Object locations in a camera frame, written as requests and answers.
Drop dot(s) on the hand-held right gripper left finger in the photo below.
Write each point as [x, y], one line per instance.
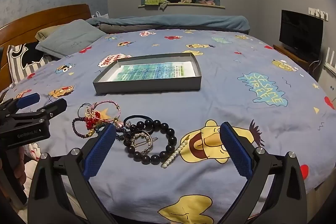
[101, 150]

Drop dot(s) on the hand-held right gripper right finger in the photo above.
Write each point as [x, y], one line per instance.
[236, 150]

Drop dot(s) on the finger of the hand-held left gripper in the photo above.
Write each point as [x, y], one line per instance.
[52, 107]
[27, 100]

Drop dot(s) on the round pearl hair clip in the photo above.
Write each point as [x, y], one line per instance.
[136, 135]

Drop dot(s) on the straight pearl hair clip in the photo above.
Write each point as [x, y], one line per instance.
[173, 154]

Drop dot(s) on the grey shallow cardboard box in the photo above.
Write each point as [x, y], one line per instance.
[147, 86]

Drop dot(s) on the person's left hand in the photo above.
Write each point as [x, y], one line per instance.
[20, 163]

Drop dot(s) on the black white striped pillow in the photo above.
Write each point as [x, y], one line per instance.
[18, 66]

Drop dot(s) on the blue cartoon printed bedsheet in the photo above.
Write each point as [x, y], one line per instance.
[157, 187]

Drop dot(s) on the beige pillow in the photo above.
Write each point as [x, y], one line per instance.
[44, 32]

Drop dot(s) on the grey-blue pillow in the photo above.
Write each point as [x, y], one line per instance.
[68, 37]

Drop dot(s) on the wooden headboard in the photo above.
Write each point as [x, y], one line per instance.
[39, 16]

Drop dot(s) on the printed paper sheet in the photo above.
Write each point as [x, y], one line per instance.
[147, 71]

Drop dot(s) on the grey blanket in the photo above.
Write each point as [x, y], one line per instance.
[118, 27]

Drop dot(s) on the wooden television stand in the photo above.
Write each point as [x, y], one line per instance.
[291, 54]

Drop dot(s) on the white router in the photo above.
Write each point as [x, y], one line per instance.
[331, 64]

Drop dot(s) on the black television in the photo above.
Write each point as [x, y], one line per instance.
[300, 29]

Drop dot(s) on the blue blanket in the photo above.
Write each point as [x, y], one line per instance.
[183, 22]

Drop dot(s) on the pink cloth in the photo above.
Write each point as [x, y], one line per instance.
[206, 2]

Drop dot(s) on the window sill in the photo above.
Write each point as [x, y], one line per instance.
[183, 5]

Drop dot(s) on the white wall sockets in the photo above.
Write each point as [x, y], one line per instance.
[319, 14]

